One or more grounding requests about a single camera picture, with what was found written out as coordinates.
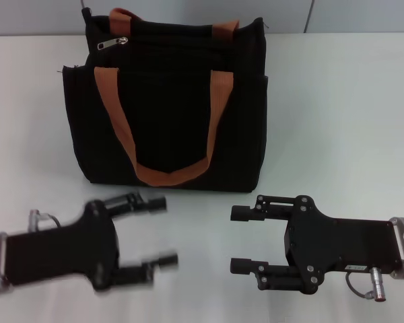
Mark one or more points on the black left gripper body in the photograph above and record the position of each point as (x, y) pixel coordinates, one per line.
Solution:
(64, 252)

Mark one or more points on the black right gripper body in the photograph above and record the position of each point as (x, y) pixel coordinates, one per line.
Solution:
(340, 245)

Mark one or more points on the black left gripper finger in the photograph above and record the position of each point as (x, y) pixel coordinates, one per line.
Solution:
(134, 203)
(138, 274)

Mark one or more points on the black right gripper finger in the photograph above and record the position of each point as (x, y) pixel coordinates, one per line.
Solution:
(262, 210)
(276, 277)

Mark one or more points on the black fabric food bag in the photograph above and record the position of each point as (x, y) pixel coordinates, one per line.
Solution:
(175, 111)

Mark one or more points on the silver metal zipper pull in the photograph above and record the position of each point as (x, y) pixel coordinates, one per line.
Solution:
(111, 43)

